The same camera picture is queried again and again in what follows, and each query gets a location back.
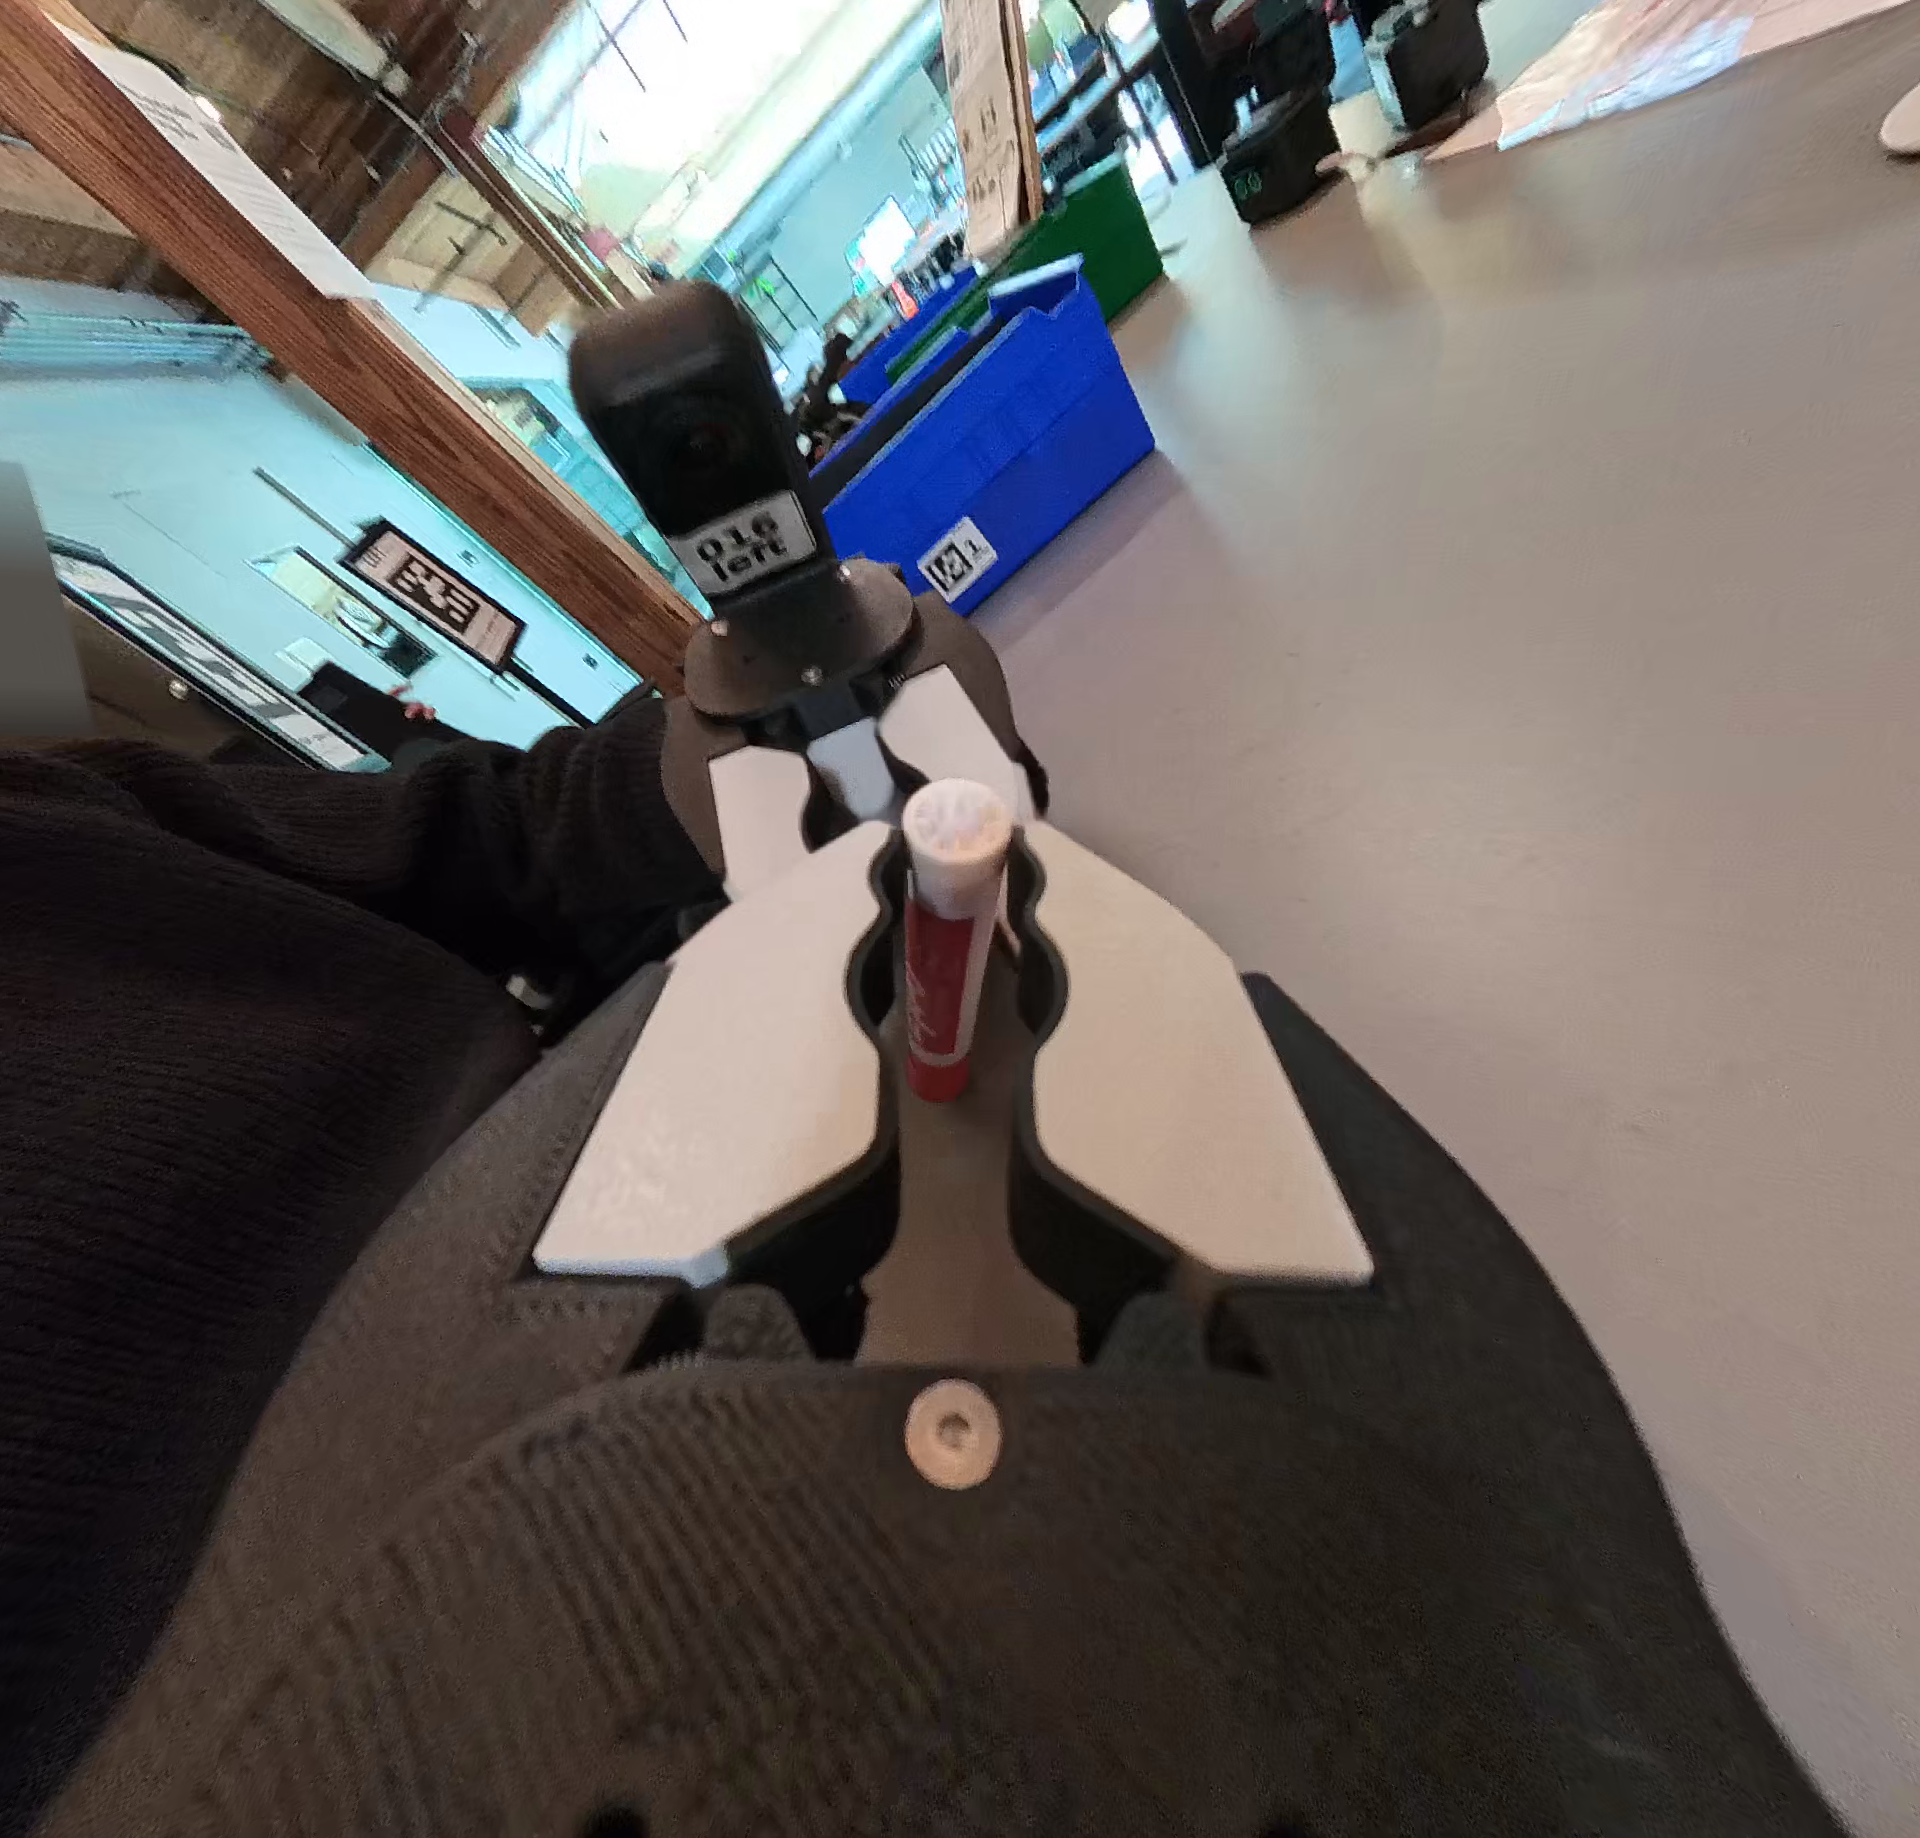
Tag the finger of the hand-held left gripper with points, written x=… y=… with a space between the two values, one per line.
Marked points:
x=756 y=815
x=960 y=738

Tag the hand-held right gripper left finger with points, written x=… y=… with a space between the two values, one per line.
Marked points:
x=736 y=1104

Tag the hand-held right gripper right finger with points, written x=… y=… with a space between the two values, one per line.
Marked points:
x=1186 y=1104

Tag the red dry-erase marker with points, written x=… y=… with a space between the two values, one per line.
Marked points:
x=949 y=966

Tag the person's left forearm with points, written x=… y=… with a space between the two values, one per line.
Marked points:
x=526 y=848

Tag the blue plastic bin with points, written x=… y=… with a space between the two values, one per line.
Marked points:
x=1019 y=425

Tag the blue storage bin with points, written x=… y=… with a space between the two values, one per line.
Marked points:
x=915 y=332

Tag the framed tag sign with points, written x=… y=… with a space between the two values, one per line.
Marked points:
x=435 y=592

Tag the green storage bin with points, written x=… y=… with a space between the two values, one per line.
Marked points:
x=1103 y=240

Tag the cardboard sign board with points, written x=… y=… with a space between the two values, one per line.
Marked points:
x=993 y=84

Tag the black charger box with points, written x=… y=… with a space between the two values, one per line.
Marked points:
x=1272 y=165
x=1431 y=62

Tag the black pole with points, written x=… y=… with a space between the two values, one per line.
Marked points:
x=1164 y=35

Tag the white paper notice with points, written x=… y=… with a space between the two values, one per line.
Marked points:
x=225 y=165

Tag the printed paper sheet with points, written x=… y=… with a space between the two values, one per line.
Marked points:
x=1650 y=21

